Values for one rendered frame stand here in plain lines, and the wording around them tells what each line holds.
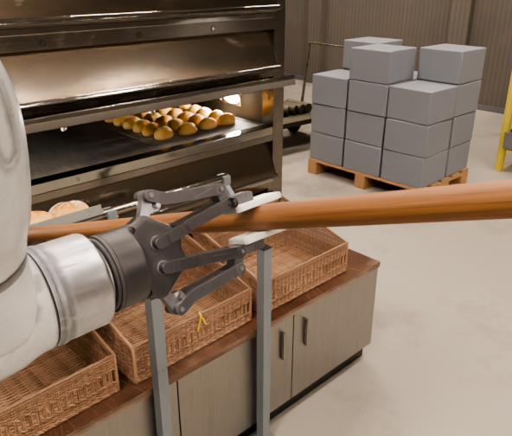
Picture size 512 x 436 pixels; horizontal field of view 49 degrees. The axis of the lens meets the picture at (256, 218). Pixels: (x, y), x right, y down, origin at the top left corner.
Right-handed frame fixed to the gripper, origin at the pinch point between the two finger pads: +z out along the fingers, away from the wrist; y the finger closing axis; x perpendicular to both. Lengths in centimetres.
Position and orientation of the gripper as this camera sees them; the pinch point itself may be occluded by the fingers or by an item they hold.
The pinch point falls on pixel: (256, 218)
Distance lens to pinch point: 64.7
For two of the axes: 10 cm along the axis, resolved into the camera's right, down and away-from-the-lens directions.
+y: 2.4, 9.6, 1.4
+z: 7.3, -2.7, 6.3
